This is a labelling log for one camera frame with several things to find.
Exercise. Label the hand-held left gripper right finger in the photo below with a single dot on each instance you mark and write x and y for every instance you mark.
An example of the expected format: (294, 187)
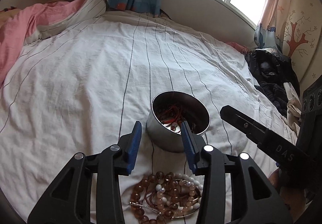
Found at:
(188, 146)

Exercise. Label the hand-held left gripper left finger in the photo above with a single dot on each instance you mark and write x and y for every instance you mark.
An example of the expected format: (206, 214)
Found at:
(132, 148)

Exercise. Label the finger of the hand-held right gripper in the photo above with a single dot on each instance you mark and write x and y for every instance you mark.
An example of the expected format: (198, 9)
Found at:
(241, 123)

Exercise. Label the round metal tin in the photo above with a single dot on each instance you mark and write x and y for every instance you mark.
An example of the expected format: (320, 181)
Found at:
(163, 141)

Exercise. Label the person's right forearm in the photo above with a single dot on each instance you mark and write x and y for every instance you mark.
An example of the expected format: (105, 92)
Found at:
(285, 198)

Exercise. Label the cream cloth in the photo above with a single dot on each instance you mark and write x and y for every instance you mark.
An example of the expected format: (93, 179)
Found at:
(293, 108)

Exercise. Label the black jacket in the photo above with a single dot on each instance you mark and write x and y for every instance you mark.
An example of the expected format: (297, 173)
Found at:
(269, 70)

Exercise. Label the small pink cloth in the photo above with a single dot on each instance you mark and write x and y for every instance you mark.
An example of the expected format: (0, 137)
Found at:
(236, 46)

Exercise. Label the pink and blue curtain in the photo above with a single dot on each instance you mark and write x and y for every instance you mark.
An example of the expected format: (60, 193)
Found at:
(270, 7)

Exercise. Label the pink striped quilt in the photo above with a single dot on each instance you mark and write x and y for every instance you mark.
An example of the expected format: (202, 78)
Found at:
(20, 27)

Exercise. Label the tree wall sticker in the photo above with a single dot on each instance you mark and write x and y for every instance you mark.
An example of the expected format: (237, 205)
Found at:
(296, 35)

